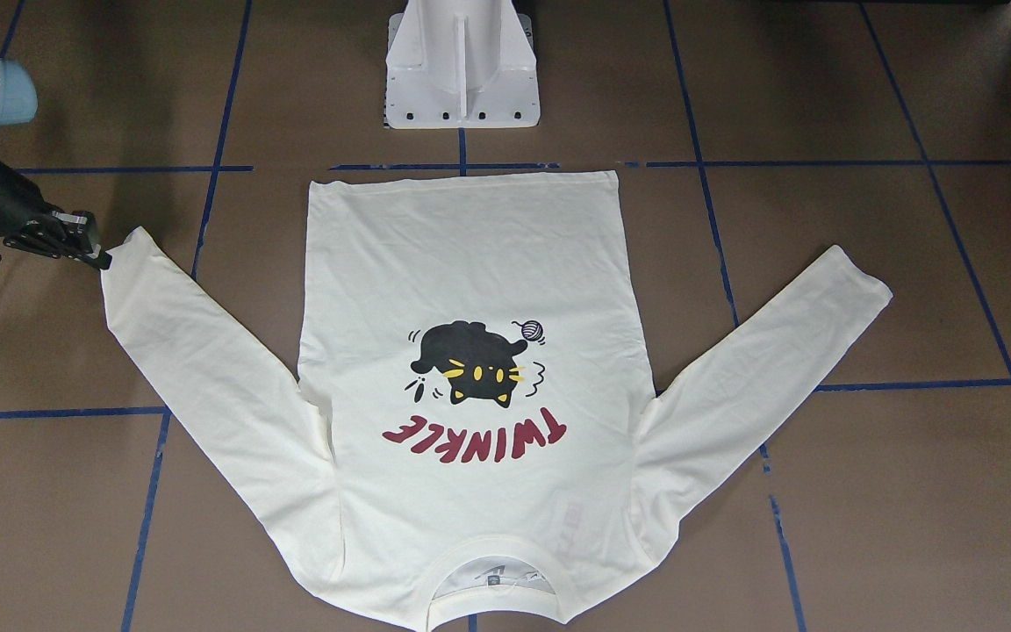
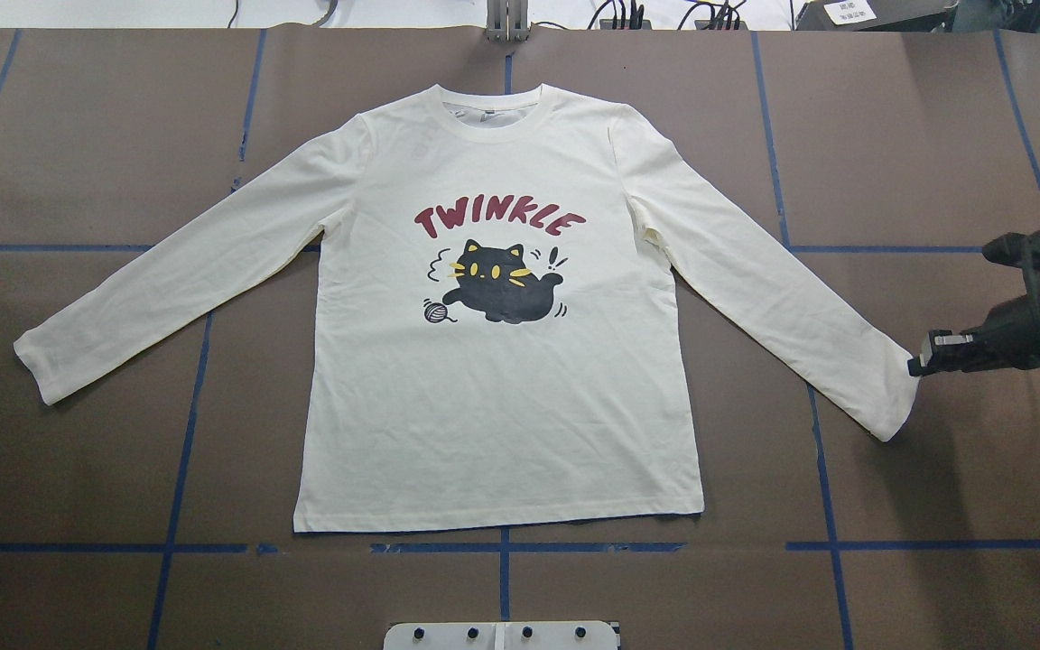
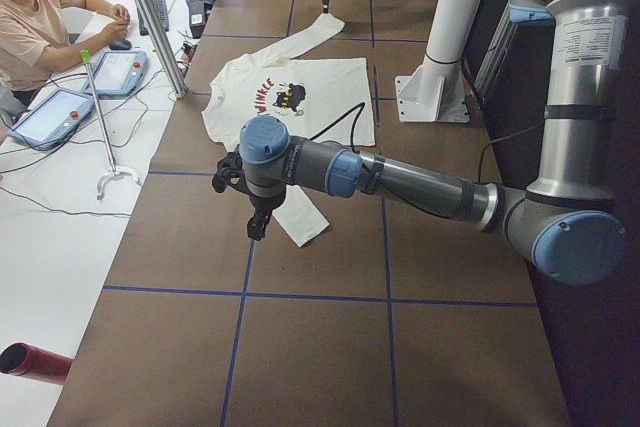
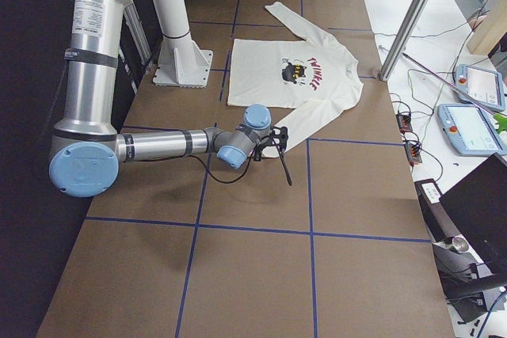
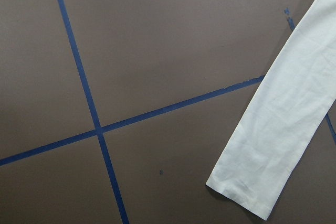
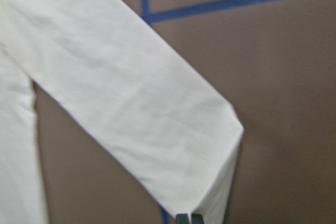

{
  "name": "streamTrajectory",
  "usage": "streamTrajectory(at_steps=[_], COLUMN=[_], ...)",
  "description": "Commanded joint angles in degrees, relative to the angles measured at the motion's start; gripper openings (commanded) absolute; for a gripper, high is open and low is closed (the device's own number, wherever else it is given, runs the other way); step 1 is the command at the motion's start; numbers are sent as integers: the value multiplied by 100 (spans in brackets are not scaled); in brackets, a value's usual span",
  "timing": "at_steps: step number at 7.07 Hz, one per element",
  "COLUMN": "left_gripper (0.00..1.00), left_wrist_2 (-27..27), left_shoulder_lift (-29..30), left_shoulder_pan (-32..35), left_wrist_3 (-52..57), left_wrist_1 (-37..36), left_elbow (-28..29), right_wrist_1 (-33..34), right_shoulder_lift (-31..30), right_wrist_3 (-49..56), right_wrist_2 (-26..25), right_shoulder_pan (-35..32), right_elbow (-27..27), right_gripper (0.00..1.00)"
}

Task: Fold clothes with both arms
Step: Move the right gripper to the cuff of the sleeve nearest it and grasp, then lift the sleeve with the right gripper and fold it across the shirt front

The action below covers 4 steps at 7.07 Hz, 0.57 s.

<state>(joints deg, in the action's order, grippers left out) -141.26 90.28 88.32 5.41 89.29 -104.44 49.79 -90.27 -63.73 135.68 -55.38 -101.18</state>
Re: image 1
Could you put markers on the cream long-sleeve cat shirt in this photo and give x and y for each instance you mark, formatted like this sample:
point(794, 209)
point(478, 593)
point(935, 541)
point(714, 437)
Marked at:
point(473, 425)

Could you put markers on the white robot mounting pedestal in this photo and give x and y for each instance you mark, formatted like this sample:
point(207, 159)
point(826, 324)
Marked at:
point(460, 64)

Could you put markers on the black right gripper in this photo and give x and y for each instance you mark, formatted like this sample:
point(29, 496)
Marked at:
point(8, 204)

